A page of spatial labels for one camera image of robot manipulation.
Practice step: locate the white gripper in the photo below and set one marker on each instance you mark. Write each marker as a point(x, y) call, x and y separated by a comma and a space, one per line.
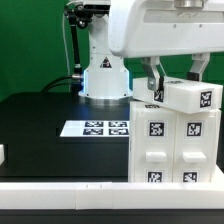
point(146, 28)

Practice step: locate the white cabinet top block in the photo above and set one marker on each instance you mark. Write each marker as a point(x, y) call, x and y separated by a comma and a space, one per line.
point(180, 95)

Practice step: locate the white cabinet door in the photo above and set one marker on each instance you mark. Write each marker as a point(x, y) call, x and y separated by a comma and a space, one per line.
point(151, 145)
point(192, 148)

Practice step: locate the white cabinet body box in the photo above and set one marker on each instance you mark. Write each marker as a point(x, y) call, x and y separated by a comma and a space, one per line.
point(213, 133)

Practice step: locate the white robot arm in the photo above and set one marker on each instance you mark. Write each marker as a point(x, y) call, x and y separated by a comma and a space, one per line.
point(106, 77)

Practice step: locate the white base tag plate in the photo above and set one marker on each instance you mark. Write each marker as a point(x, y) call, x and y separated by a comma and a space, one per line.
point(95, 128)

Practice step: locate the white block left edge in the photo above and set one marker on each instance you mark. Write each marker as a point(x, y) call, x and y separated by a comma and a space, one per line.
point(2, 156)

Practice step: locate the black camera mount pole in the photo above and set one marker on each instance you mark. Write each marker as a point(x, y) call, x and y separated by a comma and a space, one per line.
point(78, 18)

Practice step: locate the white fence wall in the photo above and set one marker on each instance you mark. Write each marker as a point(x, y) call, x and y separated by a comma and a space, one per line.
point(108, 195)

